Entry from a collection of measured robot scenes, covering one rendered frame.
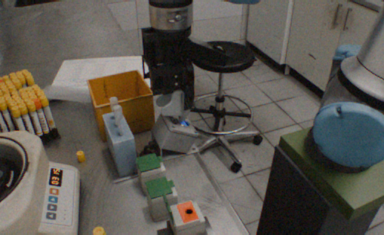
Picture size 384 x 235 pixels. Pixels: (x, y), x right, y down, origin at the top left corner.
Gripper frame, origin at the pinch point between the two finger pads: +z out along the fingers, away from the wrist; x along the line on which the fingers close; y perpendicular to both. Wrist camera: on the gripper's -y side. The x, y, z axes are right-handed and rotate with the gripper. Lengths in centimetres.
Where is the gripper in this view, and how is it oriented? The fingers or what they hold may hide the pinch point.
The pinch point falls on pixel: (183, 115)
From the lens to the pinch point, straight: 68.8
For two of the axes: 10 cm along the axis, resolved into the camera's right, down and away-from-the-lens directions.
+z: 0.0, 8.1, 5.9
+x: 3.7, 5.4, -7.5
